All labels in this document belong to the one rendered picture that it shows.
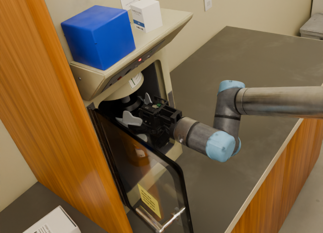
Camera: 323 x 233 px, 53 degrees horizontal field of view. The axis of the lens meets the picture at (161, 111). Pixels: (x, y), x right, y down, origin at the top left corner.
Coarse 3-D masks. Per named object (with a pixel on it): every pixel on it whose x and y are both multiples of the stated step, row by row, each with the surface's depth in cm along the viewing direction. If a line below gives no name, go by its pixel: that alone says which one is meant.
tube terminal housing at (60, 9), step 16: (48, 0) 63; (64, 0) 66; (80, 0) 69; (96, 0) 72; (112, 0) 75; (64, 16) 67; (64, 48) 69; (144, 64) 91; (160, 64) 101; (128, 80) 88; (160, 80) 103; (176, 144) 118; (128, 208) 106
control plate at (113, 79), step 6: (162, 42) 81; (156, 48) 81; (144, 54) 76; (150, 54) 83; (138, 60) 76; (144, 60) 84; (132, 66) 77; (120, 72) 71; (114, 78) 73; (108, 84) 73; (102, 90) 75
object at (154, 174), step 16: (96, 112) 76; (112, 128) 73; (112, 144) 79; (128, 144) 70; (144, 144) 64; (112, 160) 87; (128, 160) 76; (144, 160) 68; (160, 160) 61; (128, 176) 83; (144, 176) 73; (160, 176) 66; (176, 176) 59; (128, 192) 91; (160, 192) 71; (176, 192) 63; (144, 208) 88; (160, 208) 77; (176, 208) 68; (176, 224) 74
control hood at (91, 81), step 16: (176, 16) 81; (192, 16) 83; (144, 32) 77; (160, 32) 76; (176, 32) 85; (144, 48) 71; (160, 48) 88; (80, 64) 69; (128, 64) 71; (80, 80) 72; (96, 80) 67; (96, 96) 76
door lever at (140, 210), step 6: (138, 210) 74; (144, 210) 74; (144, 216) 73; (150, 216) 72; (174, 216) 71; (150, 222) 71; (156, 222) 71; (168, 222) 71; (156, 228) 70; (162, 228) 70
